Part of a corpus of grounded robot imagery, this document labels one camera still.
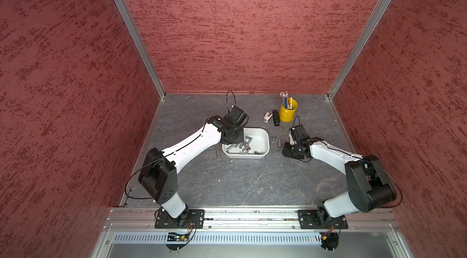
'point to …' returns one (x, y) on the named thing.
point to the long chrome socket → (217, 153)
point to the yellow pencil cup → (287, 115)
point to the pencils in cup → (287, 102)
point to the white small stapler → (267, 116)
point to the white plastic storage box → (256, 145)
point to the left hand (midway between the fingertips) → (236, 142)
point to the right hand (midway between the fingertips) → (284, 154)
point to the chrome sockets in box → (245, 145)
